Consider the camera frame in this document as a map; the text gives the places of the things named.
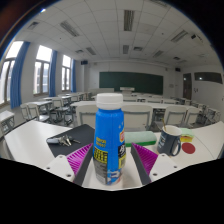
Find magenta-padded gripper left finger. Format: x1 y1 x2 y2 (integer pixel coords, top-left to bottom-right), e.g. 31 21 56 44
44 143 96 187

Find ceiling projector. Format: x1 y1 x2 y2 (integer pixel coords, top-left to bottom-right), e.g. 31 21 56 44
190 33 205 45

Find classroom window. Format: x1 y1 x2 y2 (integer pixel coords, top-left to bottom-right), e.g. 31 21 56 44
0 40 24 105
33 44 53 96
60 54 72 92

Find ceiling lights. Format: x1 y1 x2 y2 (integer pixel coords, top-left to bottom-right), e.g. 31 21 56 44
26 8 190 64

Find green and white box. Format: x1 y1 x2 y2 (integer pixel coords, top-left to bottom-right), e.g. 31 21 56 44
124 130 158 148

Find flat round red coaster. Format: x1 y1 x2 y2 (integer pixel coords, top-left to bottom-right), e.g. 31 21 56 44
181 142 197 155

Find dark blue mug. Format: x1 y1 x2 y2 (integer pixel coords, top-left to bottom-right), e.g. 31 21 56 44
156 125 183 158

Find white classroom desks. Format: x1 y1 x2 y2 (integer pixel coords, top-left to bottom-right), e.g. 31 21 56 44
0 91 214 134

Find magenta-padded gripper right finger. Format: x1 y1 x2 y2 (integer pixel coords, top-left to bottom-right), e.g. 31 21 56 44
130 142 184 186

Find blue white-capped drink bottle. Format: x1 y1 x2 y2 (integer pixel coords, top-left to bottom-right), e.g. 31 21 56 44
92 92 126 186

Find bunch of keys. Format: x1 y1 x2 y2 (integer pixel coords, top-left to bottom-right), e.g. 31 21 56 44
46 134 82 148

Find green chalkboard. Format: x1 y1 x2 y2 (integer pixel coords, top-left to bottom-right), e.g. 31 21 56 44
98 71 165 96

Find dark classroom door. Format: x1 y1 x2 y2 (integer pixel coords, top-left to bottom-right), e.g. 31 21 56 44
182 72 193 101

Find white classroom chairs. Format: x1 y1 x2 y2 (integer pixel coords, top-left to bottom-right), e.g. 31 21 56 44
19 91 222 132

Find dark interior wall window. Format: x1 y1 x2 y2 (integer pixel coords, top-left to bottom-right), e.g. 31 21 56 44
194 71 224 85

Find black notebook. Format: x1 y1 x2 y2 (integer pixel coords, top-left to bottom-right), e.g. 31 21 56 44
45 124 96 158

